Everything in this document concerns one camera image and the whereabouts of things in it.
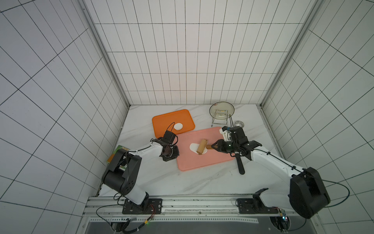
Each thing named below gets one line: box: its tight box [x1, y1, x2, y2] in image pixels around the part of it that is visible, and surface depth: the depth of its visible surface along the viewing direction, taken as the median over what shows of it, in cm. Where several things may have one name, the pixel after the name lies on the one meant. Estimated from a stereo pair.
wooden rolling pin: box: [196, 138, 214, 156], surface depth 93 cm
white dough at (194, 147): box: [189, 142, 208, 155], surface depth 97 cm
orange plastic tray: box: [151, 109, 196, 139], surface depth 112 cm
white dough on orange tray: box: [173, 122, 184, 131], surface depth 109 cm
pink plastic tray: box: [176, 126, 235, 172], surface depth 92 cm
